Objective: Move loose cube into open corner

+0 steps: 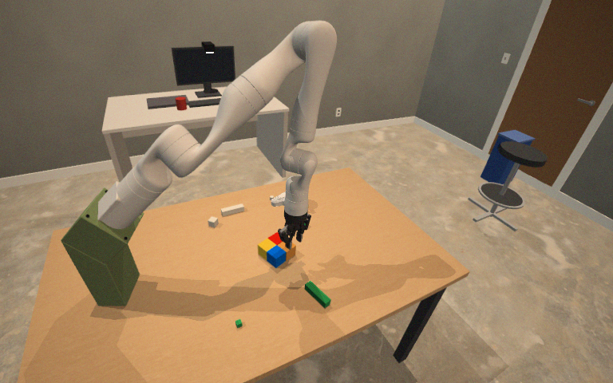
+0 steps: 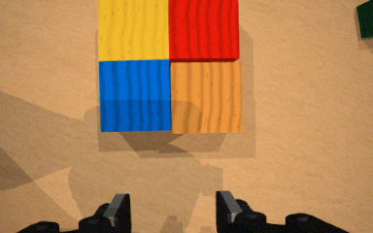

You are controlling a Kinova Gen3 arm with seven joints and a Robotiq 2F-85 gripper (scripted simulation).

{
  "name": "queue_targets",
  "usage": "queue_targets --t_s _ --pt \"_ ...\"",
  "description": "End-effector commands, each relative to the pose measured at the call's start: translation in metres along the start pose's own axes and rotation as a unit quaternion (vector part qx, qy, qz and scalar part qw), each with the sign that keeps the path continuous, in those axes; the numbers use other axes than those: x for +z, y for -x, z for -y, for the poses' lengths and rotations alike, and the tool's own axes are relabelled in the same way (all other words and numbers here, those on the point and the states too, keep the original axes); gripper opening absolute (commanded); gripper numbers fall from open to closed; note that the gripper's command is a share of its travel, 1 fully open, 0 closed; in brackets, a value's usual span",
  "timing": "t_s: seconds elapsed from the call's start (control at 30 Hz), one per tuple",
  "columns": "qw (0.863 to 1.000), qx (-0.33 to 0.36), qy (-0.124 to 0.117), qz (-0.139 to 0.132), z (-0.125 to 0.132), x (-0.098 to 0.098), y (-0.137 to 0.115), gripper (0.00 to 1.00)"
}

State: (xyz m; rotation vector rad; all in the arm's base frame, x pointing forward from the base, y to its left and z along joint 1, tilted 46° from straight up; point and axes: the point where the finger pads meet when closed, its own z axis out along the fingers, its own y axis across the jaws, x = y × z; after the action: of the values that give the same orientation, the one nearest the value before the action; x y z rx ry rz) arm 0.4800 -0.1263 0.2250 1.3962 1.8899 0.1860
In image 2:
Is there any orange wooden cube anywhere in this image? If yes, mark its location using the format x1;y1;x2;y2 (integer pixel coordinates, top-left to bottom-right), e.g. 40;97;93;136
171;62;242;134

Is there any yellow cube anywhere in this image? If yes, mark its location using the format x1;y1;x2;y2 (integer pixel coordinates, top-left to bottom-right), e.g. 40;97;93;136
98;0;169;61

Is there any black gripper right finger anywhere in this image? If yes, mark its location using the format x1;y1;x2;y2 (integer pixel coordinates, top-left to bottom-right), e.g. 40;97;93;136
216;190;349;233

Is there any green cube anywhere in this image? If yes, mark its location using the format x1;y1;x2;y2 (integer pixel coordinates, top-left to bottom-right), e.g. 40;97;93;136
356;0;373;39

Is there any red wooden cube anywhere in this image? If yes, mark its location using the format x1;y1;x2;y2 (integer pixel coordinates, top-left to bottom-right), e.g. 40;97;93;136
168;0;240;66

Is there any blue cube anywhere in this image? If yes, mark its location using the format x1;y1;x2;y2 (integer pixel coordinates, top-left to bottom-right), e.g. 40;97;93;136
98;59;172;132

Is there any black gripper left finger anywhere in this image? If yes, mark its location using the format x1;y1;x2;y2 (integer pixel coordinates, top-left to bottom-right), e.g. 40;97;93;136
17;194;131;233

